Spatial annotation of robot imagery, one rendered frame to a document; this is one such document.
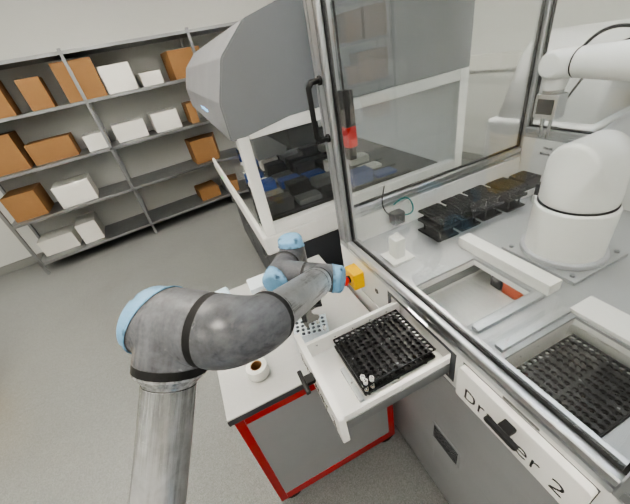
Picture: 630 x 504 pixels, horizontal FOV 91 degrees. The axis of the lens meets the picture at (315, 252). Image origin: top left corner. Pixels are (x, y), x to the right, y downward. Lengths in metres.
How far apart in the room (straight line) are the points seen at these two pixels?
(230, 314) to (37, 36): 4.39
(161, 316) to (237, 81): 0.99
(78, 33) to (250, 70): 3.47
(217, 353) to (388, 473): 1.36
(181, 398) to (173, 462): 0.10
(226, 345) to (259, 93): 1.06
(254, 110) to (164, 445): 1.12
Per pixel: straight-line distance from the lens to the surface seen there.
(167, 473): 0.62
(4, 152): 4.36
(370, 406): 0.85
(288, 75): 1.38
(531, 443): 0.83
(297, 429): 1.26
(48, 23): 4.70
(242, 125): 1.34
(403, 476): 1.73
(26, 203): 4.46
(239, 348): 0.47
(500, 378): 0.79
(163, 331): 0.51
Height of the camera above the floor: 1.62
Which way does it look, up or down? 33 degrees down
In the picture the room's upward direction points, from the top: 12 degrees counter-clockwise
